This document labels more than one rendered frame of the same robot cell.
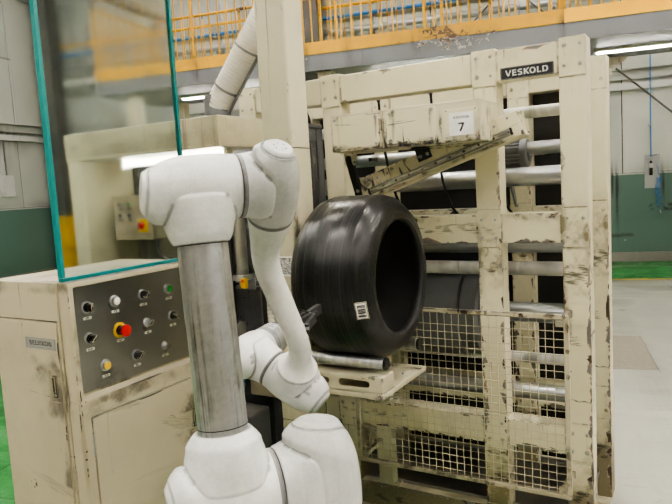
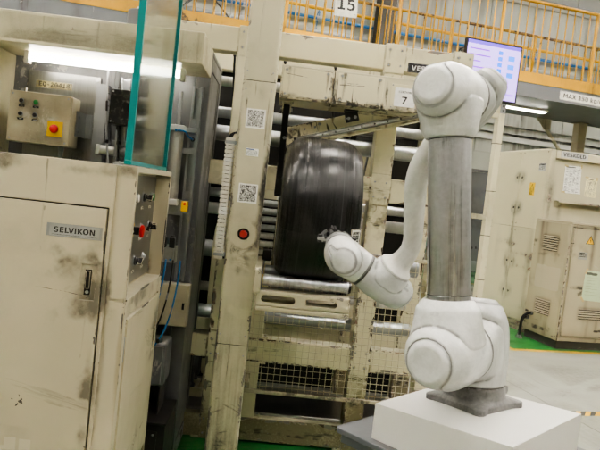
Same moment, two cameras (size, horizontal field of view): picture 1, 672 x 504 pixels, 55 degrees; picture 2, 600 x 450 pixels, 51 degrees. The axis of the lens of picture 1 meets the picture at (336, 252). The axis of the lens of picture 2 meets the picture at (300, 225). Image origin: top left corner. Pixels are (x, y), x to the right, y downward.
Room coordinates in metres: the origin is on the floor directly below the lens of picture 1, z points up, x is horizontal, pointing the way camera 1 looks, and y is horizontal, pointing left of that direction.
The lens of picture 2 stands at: (0.21, 1.36, 1.25)
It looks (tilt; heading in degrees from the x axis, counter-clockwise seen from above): 3 degrees down; 327
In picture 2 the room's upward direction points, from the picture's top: 6 degrees clockwise
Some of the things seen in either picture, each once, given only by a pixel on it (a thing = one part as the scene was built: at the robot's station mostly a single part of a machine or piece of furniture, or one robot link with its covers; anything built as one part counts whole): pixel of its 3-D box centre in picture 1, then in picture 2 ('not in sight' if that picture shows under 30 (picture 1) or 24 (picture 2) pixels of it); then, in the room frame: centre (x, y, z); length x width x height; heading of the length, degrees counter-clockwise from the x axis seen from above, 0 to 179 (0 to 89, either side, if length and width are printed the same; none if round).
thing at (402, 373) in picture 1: (361, 376); (300, 303); (2.32, -0.07, 0.80); 0.37 x 0.36 x 0.02; 149
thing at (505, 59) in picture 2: not in sight; (490, 70); (4.42, -3.39, 2.60); 0.60 x 0.05 x 0.55; 72
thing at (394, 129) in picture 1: (413, 128); (347, 93); (2.51, -0.33, 1.71); 0.61 x 0.25 x 0.15; 59
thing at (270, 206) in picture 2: not in sight; (255, 229); (2.76, -0.07, 1.05); 0.20 x 0.15 x 0.30; 59
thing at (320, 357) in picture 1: (342, 359); (305, 283); (2.19, 0.00, 0.90); 0.35 x 0.05 x 0.05; 59
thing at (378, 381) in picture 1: (342, 377); (302, 300); (2.20, 0.00, 0.84); 0.36 x 0.09 x 0.06; 59
